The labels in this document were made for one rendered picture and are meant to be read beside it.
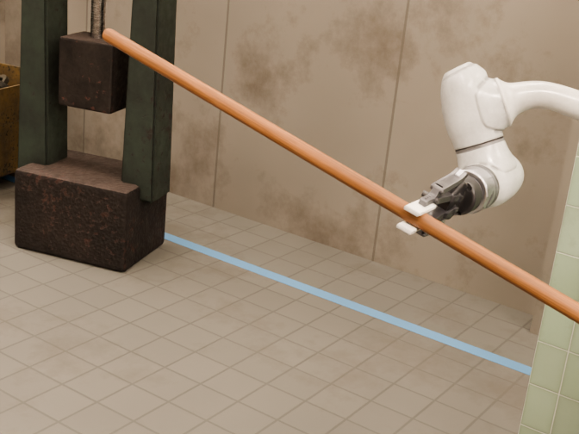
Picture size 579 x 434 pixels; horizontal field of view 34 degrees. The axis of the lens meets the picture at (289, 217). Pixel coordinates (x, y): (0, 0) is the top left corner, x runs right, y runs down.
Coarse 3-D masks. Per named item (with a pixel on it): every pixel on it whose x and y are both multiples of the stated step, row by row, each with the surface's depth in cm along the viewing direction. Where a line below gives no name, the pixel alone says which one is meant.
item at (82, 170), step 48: (48, 0) 481; (96, 0) 478; (144, 0) 461; (48, 48) 489; (96, 48) 476; (48, 96) 497; (96, 96) 484; (144, 96) 476; (48, 144) 506; (144, 144) 484; (48, 192) 495; (96, 192) 485; (144, 192) 492; (48, 240) 504; (96, 240) 493; (144, 240) 510
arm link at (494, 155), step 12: (480, 144) 188; (492, 144) 186; (504, 144) 188; (468, 156) 188; (480, 156) 186; (492, 156) 186; (504, 156) 187; (492, 168) 185; (504, 168) 186; (516, 168) 190; (504, 180) 186; (516, 180) 189; (504, 192) 186; (516, 192) 193; (492, 204) 186
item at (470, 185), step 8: (464, 184) 176; (472, 184) 178; (456, 192) 174; (464, 192) 178; (472, 192) 177; (480, 192) 179; (464, 200) 178; (472, 200) 178; (480, 200) 180; (448, 208) 175; (464, 208) 179; (472, 208) 178
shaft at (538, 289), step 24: (120, 48) 196; (144, 48) 194; (168, 72) 190; (216, 96) 184; (240, 120) 182; (264, 120) 180; (288, 144) 177; (336, 168) 172; (360, 192) 170; (384, 192) 168; (408, 216) 165; (456, 240) 161; (480, 264) 160; (504, 264) 157; (528, 288) 155; (552, 288) 154; (576, 312) 151
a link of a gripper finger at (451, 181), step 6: (456, 168) 174; (450, 174) 173; (462, 174) 173; (438, 180) 169; (444, 180) 170; (450, 180) 171; (456, 180) 171; (462, 180) 173; (432, 186) 168; (444, 186) 168; (450, 186) 169; (456, 186) 172; (444, 192) 168
